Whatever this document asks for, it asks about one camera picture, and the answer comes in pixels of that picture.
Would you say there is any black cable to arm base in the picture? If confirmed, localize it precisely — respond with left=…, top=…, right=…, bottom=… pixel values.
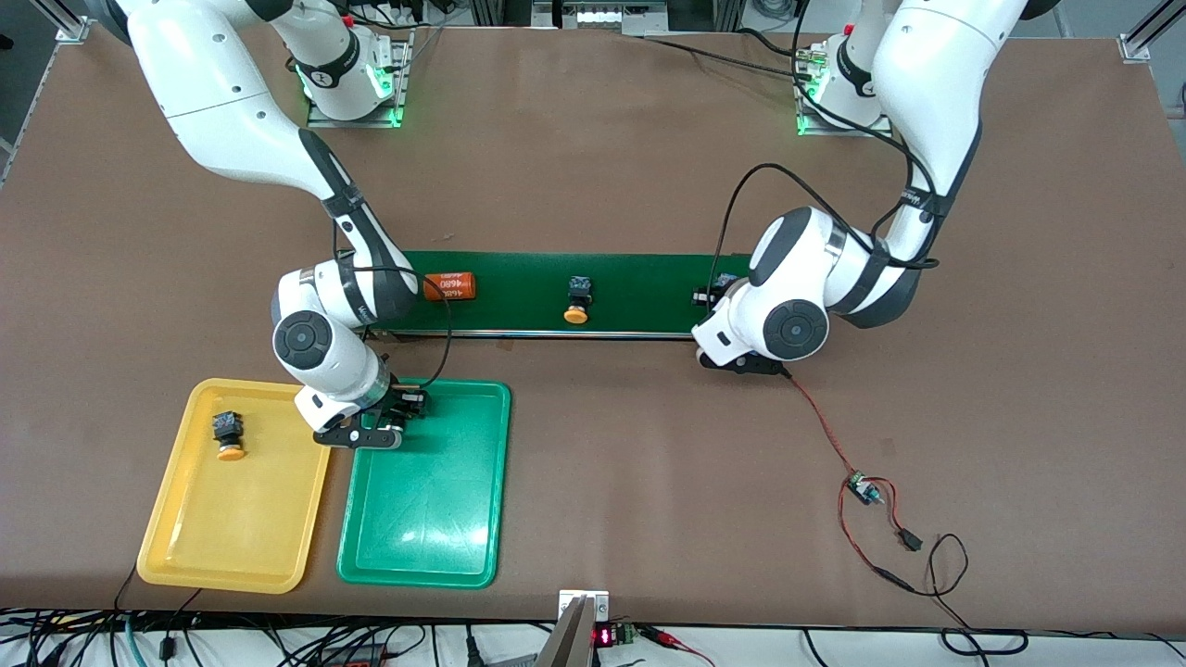
left=644, top=28, right=821, bottom=82

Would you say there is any red wire with black plug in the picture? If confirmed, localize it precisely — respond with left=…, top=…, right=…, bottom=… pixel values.
left=839, top=477, right=925, bottom=580

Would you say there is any red black conveyor wire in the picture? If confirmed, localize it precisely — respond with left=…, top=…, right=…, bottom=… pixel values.
left=783, top=369, right=863, bottom=478

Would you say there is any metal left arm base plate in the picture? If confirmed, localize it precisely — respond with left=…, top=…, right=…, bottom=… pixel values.
left=795, top=44, right=895, bottom=138

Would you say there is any green conveyor belt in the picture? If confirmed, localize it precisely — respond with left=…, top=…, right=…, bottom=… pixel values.
left=366, top=250, right=779, bottom=342

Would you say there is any green plastic tray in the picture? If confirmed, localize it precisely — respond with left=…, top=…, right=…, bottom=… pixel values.
left=336, top=376, right=512, bottom=589

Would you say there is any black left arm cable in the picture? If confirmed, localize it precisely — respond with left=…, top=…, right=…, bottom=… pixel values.
left=712, top=0, right=941, bottom=279

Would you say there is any tangled black cable bundle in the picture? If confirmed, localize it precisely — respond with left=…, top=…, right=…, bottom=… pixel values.
left=0, top=607, right=557, bottom=667

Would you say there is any aluminium frame with white box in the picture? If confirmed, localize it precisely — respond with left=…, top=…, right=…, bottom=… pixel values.
left=468, top=0, right=742, bottom=38

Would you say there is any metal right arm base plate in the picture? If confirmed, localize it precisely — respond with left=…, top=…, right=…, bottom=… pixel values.
left=306, top=26, right=415, bottom=129

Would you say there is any yellow plastic tray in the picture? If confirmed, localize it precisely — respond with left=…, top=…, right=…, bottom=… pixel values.
left=136, top=377, right=341, bottom=595

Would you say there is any aluminium frame post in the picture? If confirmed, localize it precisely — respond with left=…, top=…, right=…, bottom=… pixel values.
left=1119, top=0, right=1186, bottom=64
left=37, top=0, right=91, bottom=43

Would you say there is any red clip lead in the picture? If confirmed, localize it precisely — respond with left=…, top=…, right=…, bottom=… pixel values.
left=639, top=625, right=719, bottom=667

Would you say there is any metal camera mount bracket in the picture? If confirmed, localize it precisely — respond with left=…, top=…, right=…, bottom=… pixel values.
left=536, top=589, right=611, bottom=667

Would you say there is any orange 4680 cylinder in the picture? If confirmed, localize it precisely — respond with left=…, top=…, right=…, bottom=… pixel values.
left=423, top=271, right=478, bottom=302

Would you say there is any thin black looped cable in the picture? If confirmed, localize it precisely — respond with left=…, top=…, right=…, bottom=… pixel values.
left=871, top=533, right=1029, bottom=657

